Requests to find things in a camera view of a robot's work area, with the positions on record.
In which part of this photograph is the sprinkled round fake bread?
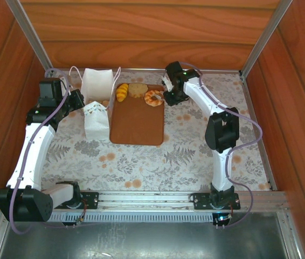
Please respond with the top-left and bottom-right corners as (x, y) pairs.
(144, 89), (165, 107)

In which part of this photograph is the white paper bag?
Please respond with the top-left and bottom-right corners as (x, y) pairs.
(68, 66), (122, 141)

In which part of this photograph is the flat speckled fake bread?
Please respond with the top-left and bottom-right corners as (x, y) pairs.
(128, 83), (148, 99)

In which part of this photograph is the yellow striped fake bread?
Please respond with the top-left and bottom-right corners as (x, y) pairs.
(115, 83), (129, 103)

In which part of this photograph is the brown tray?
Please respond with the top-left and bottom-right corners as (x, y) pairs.
(109, 83), (165, 147)

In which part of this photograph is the floral table mat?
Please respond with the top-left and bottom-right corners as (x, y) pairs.
(37, 69), (272, 193)

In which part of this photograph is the small lit controller board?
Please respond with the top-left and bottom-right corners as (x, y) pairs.
(212, 212), (234, 226)

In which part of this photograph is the aluminium frame rail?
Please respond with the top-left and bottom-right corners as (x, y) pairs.
(50, 67), (241, 73)
(239, 70), (278, 192)

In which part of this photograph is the aluminium frame post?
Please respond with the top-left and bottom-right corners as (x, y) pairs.
(6, 0), (53, 70)
(239, 0), (294, 77)

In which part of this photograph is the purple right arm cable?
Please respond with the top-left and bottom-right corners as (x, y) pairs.
(179, 61), (264, 230)

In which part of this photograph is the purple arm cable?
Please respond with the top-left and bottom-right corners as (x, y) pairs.
(179, 61), (264, 230)
(9, 67), (86, 236)

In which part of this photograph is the slotted grey cable duct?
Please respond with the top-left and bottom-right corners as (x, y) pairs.
(46, 210), (216, 224)

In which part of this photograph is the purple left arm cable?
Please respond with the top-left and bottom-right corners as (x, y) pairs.
(9, 67), (86, 236)

